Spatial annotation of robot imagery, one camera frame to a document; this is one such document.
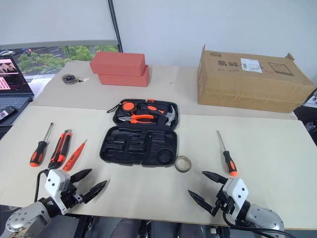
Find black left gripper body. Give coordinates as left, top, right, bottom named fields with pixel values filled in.
left=59, top=182, right=86, bottom=211

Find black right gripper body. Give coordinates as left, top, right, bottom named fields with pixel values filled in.
left=211, top=188, right=235, bottom=218

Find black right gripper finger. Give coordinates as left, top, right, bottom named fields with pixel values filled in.
left=202, top=171, right=229, bottom=185
left=187, top=189, right=215, bottom=218

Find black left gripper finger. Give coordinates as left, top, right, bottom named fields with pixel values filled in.
left=82, top=179, right=108, bottom=205
left=70, top=168, right=93, bottom=184

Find orange voltage tester pen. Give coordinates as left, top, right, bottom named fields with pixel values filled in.
left=62, top=139, right=88, bottom=173

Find small orange black screwdriver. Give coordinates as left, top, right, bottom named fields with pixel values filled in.
left=216, top=130, right=238, bottom=177

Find orange black utility knife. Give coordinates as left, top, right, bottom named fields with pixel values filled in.
left=48, top=129, right=73, bottom=170

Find grey tape roll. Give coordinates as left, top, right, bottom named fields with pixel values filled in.
left=174, top=155, right=192, bottom=173

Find large orange black screwdriver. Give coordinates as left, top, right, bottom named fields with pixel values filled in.
left=29, top=121, right=55, bottom=168

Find black plastic tool case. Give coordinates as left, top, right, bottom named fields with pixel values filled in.
left=99, top=98, right=179, bottom=168

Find dark rounded shape under table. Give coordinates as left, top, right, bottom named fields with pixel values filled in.
left=177, top=222, right=211, bottom=238
left=108, top=218, right=150, bottom=238

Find orange black tape measure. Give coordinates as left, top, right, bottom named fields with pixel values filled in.
left=106, top=100, right=137, bottom=114

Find brown cardboard box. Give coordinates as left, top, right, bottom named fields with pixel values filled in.
left=197, top=44, right=317, bottom=114

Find black smartphone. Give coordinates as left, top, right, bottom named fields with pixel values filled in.
left=0, top=106, right=18, bottom=123

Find round grey tin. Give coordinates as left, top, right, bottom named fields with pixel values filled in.
left=61, top=73, right=78, bottom=86

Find red foam brick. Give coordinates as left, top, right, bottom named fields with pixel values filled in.
left=98, top=64, right=150, bottom=88
left=89, top=51, right=146, bottom=78

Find black equipment beside table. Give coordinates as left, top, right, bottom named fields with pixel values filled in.
left=294, top=89, right=317, bottom=147

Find dark laptop computer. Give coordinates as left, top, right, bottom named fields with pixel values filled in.
left=0, top=55, right=35, bottom=126

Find white roller window blind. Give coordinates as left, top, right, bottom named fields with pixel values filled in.
left=0, top=0, right=117, bottom=51

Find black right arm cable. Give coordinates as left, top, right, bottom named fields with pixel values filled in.
left=222, top=210, right=296, bottom=238

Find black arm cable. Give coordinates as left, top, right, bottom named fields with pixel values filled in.
left=34, top=169, right=52, bottom=203
left=222, top=210, right=296, bottom=238

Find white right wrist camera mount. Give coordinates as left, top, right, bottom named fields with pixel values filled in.
left=222, top=177, right=250, bottom=217

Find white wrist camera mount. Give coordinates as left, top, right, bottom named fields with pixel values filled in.
left=222, top=177, right=250, bottom=217
left=44, top=169, right=71, bottom=215

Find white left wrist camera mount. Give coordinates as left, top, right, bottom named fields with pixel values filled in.
left=44, top=169, right=71, bottom=215

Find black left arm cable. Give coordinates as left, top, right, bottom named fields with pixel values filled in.
left=34, top=169, right=52, bottom=203

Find claw hammer orange black handle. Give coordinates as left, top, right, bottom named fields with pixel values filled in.
left=138, top=103, right=177, bottom=128

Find orange handled pliers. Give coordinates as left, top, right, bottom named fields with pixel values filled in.
left=118, top=113, right=156, bottom=125

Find black window frame pole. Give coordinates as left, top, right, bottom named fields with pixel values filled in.
left=108, top=0, right=124, bottom=54

